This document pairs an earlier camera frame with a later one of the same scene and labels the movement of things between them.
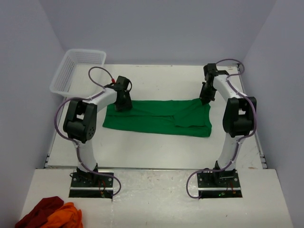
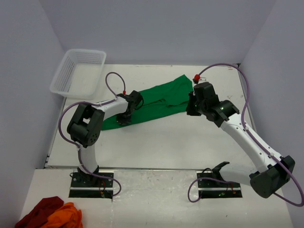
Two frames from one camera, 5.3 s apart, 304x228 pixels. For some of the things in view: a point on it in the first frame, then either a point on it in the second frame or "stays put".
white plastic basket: x=80 y=74 stays put
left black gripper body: x=125 y=103 to x=124 y=118
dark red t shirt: x=38 y=216 stays put
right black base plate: x=219 y=184 stays put
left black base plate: x=91 y=185 stays put
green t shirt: x=189 y=118 to x=170 y=98
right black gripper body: x=208 y=93 to x=192 y=108
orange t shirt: x=67 y=216 stays put
